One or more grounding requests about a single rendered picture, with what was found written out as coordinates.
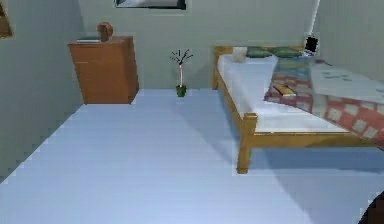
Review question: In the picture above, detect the bare twig plant green pot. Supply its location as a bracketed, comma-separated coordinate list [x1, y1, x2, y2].
[169, 48, 194, 99]

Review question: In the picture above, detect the wooden bed white mattress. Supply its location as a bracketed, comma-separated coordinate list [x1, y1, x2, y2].
[211, 45, 384, 175]

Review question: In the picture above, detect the white cube pillow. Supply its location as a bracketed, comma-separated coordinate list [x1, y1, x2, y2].
[231, 46, 248, 64]

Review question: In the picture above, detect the green pillow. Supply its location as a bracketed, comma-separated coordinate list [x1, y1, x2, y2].
[245, 46, 274, 59]
[269, 46, 304, 59]

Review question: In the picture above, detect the yellow book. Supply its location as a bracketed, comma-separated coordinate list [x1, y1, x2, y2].
[272, 83, 297, 98]

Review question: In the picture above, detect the brown wooden chest of drawers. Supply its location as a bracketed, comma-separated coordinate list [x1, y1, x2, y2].
[67, 35, 140, 105]

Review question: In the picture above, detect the brown round statue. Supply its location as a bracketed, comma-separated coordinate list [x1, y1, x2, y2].
[96, 21, 114, 43]

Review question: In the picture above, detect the dark flat book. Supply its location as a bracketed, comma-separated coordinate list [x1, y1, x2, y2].
[76, 35, 102, 44]

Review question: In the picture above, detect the red checked patchwork blanket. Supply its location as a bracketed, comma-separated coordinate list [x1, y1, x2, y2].
[263, 57, 384, 148]

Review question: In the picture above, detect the dark brown round object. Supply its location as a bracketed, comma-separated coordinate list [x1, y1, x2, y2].
[357, 191, 384, 224]

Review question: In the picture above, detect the black framed wall picture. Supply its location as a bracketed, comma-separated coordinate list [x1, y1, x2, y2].
[114, 0, 187, 11]

